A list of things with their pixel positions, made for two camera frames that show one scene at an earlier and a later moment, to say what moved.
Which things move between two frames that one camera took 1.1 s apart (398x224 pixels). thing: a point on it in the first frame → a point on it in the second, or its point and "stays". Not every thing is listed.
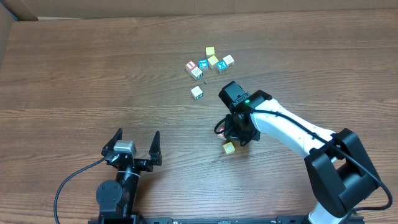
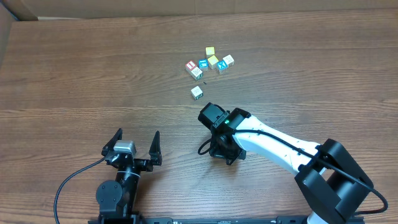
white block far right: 229,60 stays
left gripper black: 137,162 stays
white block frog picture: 196,93 stays
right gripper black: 235,134 → 227,154
